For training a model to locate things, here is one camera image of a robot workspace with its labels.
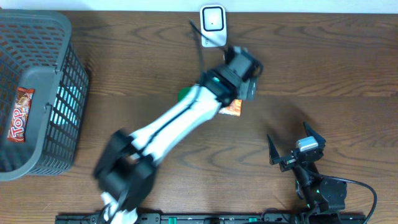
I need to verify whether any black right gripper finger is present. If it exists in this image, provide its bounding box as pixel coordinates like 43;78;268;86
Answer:
267;135;280;165
303;121;326;145

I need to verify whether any small orange snack packet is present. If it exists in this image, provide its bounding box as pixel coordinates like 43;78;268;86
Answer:
218;100;242;116

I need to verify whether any green lid jar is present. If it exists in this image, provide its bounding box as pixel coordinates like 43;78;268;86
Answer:
177;87;191;101

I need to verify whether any orange Top chocolate bar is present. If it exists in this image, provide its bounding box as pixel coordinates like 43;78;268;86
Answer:
7;87;35;142

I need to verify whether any teal wet wipes pack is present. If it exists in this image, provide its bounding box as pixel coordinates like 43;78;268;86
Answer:
50;86;81;125

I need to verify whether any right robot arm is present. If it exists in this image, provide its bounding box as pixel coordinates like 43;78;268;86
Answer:
267;122;347;223

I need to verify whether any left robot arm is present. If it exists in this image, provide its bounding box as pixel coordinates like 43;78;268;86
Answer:
93;47;264;223

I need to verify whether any white barcode scanner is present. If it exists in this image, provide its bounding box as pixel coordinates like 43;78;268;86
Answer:
200;4;227;48

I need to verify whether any grey plastic basket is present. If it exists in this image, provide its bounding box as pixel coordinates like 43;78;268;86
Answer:
1;9;89;182

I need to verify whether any black mounting rail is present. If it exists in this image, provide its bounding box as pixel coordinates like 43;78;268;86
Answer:
55;207;368;224

